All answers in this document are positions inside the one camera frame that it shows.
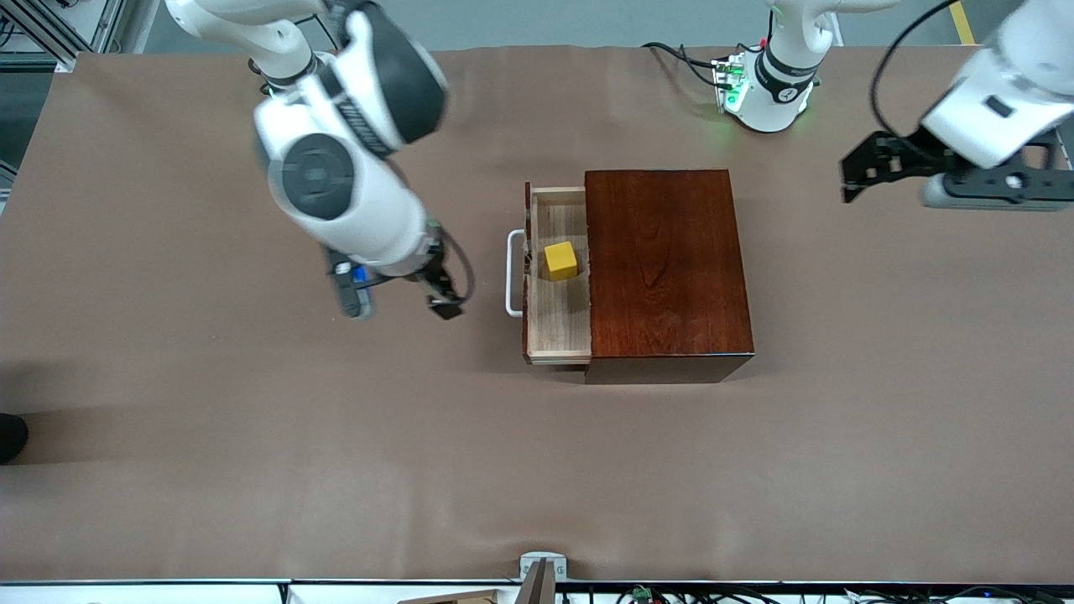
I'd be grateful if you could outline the grey metal bracket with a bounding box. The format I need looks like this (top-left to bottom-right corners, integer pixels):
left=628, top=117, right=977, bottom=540
left=519, top=551, right=568, bottom=604

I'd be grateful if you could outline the brown table cover cloth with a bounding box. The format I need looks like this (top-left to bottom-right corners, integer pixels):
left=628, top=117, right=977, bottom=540
left=0, top=44, right=1074, bottom=585

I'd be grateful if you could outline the wooden drawer with white handle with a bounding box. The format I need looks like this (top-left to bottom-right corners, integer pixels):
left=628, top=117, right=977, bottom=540
left=505, top=182, right=593, bottom=367

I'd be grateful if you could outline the brown cardboard piece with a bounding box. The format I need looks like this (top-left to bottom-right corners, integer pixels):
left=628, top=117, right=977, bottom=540
left=397, top=589, right=502, bottom=604

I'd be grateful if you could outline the aluminium frame profile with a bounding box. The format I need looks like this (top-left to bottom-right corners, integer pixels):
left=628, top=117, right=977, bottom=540
left=0, top=0, right=127, bottom=75

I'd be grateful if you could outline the black left base cable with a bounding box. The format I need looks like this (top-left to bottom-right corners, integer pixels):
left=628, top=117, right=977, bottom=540
left=641, top=40, right=724, bottom=89

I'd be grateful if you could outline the yellow block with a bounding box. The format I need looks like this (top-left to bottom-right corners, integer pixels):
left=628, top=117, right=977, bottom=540
left=544, top=241, right=580, bottom=283

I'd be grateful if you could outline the black round object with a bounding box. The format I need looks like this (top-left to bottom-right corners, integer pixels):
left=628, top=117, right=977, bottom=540
left=0, top=413, right=29, bottom=465

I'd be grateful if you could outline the dark wooden cabinet box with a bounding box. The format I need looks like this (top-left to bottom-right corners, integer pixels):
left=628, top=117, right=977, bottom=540
left=584, top=169, right=755, bottom=386

